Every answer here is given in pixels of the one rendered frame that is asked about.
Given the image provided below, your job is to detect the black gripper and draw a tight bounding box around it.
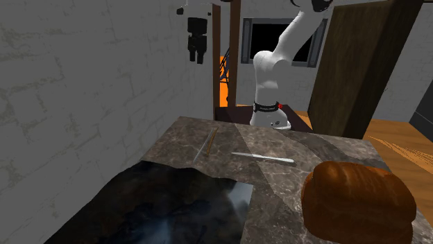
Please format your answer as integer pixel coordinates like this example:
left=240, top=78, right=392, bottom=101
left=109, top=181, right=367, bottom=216
left=187, top=17, right=208, bottom=65

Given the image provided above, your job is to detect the orange and black furniture piece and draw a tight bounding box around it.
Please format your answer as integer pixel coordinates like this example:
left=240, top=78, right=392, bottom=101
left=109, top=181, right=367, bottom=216
left=219, top=47, right=237, bottom=107

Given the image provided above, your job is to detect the dark robot stand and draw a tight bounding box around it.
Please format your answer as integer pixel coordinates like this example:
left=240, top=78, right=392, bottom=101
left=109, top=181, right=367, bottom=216
left=214, top=103, right=313, bottom=133

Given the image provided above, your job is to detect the grey framed window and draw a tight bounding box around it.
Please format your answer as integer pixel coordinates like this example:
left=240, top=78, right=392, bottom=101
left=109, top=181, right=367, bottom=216
left=240, top=17, right=329, bottom=68

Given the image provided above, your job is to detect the brown thin stick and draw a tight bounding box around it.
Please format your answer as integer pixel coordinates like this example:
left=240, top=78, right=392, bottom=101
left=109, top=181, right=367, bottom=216
left=206, top=127, right=220, bottom=157

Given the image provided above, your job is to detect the grey thin stick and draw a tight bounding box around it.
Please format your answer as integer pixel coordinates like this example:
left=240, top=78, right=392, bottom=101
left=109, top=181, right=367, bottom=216
left=192, top=128, right=218, bottom=164

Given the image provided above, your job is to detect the silver knife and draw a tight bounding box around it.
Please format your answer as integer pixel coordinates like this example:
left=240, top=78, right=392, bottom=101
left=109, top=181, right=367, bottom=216
left=231, top=151, right=296, bottom=164

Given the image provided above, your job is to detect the dark glossy cooktop panel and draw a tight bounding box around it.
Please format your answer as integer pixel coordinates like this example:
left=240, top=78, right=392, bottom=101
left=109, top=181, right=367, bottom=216
left=43, top=159, right=255, bottom=244

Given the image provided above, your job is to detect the brown wooden door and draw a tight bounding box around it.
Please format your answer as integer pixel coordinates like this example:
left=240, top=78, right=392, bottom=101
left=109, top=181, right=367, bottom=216
left=307, top=0, right=425, bottom=140

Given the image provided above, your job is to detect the brown bread loaf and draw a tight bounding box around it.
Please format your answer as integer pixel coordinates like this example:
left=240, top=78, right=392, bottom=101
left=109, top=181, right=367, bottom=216
left=300, top=160, right=418, bottom=244

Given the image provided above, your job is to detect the black cabinet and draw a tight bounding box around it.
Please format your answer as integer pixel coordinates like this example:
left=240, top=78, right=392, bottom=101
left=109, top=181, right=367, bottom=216
left=408, top=78, right=433, bottom=133

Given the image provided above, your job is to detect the brown wooden door frame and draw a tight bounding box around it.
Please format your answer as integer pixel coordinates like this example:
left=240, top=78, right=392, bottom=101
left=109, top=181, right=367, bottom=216
left=212, top=0, right=242, bottom=121

